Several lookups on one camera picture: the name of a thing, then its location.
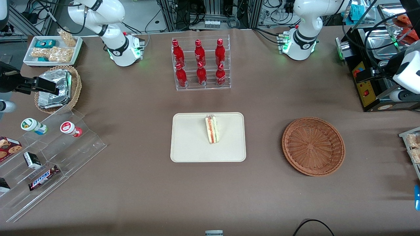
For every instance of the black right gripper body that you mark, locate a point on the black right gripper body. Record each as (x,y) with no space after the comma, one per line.
(7,80)

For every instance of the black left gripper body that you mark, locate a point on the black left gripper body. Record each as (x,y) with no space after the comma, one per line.
(382,70)

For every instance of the triangle sandwich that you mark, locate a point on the triangle sandwich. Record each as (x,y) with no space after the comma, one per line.
(212,131)

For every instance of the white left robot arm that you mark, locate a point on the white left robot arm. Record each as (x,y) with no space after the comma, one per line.
(302,42)

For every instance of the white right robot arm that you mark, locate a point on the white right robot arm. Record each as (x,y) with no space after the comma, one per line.
(121,49)

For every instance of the light wicker basket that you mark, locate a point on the light wicker basket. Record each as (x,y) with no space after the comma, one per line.
(76,88)

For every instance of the white rectangular snack tray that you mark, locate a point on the white rectangular snack tray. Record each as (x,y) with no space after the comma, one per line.
(27,55)

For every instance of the white metal tray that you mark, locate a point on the white metal tray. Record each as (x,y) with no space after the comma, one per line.
(403,135)

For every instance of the brown round wicker basket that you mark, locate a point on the brown round wicker basket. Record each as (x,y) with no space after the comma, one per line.
(315,147)

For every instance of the cream plastic serving tray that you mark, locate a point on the cream plastic serving tray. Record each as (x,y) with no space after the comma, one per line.
(187,141)

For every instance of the red emergency stop button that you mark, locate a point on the red emergency stop button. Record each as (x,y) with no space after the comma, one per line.
(360,70)

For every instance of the foil wrapped food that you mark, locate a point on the foil wrapped food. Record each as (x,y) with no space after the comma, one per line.
(64,82)

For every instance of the black food display appliance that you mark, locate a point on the black food display appliance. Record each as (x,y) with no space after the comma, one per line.
(370,98)

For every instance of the small teal snack packet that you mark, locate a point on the small teal snack packet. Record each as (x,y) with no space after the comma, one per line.
(42,59)

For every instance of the stainless steel pan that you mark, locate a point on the stainless steel pan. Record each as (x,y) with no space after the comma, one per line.
(380,42)

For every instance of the clear bag of puffed snacks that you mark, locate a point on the clear bag of puffed snacks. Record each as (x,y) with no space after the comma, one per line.
(68,38)
(39,52)
(60,54)

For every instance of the silver metal device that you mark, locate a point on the silver metal device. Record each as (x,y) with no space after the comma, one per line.
(344,49)

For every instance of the green lid sunflower cup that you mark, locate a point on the green lid sunflower cup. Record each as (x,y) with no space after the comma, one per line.
(29,124)

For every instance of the teal snack box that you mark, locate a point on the teal snack box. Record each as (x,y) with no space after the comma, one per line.
(45,43)

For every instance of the red lid yoghurt cup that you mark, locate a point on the red lid yoghurt cup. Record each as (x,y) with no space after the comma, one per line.
(67,127)

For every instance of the orange food packet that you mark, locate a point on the orange food packet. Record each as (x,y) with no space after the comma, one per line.
(402,21)

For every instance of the red cookie box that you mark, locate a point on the red cookie box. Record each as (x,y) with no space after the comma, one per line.
(10,147)

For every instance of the teal plastic packet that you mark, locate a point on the teal plastic packet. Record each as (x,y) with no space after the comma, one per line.
(359,9)

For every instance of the clear acrylic stepped shelf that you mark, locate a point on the clear acrylic stepped shelf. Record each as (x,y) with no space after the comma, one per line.
(82,147)

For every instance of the pale snack bag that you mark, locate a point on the pale snack bag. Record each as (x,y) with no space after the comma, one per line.
(416,155)
(414,141)

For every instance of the small black carton box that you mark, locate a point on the small black carton box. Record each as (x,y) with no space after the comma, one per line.
(32,160)

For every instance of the Snickers chocolate bar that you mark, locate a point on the Snickers chocolate bar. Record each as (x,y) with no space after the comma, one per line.
(42,178)

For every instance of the black snack packet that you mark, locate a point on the black snack packet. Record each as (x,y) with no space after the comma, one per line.
(4,185)

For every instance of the blue plastic object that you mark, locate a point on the blue plastic object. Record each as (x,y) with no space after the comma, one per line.
(417,198)

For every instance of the red soda bottle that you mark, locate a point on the red soda bottle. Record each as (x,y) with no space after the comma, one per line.
(220,77)
(220,52)
(181,77)
(178,54)
(200,54)
(201,76)

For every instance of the clear acrylic bottle rack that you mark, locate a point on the clear acrylic bottle rack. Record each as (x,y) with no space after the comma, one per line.
(190,88)

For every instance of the white power strip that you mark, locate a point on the white power strip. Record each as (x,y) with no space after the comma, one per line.
(212,24)

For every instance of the grey object at table edge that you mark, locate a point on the grey object at table edge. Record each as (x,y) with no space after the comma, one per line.
(214,233)

